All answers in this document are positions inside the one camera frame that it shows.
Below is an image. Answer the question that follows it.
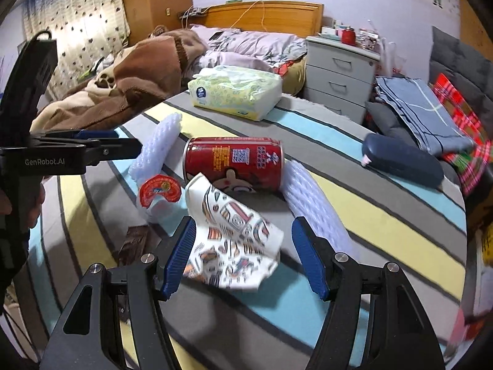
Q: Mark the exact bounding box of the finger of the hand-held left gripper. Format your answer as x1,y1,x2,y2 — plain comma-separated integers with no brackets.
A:
83,137,144,162
33,128,119,141

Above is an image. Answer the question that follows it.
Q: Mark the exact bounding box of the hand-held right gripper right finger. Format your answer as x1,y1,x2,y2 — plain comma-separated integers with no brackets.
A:
291,216,447,370

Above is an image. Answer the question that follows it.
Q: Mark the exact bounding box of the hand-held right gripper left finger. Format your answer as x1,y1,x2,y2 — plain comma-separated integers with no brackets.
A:
42,216,197,370

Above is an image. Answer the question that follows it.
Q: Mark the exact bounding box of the white foam net sleeve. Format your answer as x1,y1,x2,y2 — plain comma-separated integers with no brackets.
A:
128,113,181,186
283,160,357,263

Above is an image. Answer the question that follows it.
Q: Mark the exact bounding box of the small purple box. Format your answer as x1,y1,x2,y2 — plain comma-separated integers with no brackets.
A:
117,225,164,266

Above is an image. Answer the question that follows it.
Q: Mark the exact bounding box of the patterned paper cup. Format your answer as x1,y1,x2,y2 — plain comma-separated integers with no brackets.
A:
184,173,285,290

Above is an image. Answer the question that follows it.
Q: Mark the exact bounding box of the clear cup with red lid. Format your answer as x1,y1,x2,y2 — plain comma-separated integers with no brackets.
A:
136,175,189,224

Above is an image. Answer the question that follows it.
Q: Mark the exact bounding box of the large red can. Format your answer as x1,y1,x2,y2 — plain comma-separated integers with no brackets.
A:
183,137,286,193

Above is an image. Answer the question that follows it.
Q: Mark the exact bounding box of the person's left hand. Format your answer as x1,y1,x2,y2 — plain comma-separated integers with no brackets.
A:
26,179,46,232

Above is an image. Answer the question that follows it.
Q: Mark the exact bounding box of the striped tablecloth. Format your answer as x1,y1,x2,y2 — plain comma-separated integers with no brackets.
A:
11,92,468,370

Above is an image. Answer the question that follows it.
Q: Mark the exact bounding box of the brown blanket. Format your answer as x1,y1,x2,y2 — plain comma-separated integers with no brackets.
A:
31,27,210,132

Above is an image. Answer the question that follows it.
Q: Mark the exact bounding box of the patterned curtain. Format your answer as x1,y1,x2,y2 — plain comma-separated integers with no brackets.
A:
21,0,132,101

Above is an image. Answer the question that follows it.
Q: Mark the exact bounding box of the tissue pack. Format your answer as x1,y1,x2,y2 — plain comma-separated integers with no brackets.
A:
187,65,283,122

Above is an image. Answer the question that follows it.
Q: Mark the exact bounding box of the dark blue case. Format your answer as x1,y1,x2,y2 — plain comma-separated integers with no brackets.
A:
361,133,445,189

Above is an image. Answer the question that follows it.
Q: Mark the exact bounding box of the wooden wardrobe beside curtain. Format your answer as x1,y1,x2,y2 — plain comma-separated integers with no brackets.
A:
119,0,193,43

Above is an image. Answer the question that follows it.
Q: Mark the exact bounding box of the power strip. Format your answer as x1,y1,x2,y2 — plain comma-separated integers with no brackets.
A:
177,7,209,19

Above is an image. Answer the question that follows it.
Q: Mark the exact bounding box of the lilac duvet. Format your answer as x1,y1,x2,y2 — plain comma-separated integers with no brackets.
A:
190,24,309,76

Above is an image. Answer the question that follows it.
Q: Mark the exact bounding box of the folded blue cloth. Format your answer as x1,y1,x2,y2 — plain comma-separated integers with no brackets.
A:
373,76,476,157

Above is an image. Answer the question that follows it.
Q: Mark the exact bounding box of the grey nightstand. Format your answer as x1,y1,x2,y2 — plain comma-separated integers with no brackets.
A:
302,35,382,124

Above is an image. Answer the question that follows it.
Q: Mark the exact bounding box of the red plaid cloth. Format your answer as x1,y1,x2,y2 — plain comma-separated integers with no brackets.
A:
429,72,493,197

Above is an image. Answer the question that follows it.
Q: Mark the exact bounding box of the wooden headboard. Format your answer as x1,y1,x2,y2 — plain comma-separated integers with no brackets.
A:
200,1,324,39

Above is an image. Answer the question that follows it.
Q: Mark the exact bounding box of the white plastic bag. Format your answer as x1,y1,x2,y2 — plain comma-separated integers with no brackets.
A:
379,39,409,78

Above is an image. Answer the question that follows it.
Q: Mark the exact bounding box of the tall wooden wardrobe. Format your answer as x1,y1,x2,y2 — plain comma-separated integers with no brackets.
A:
456,0,493,43

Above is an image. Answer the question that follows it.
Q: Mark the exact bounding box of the yellow cable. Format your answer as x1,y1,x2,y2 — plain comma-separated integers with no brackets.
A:
233,0,266,31

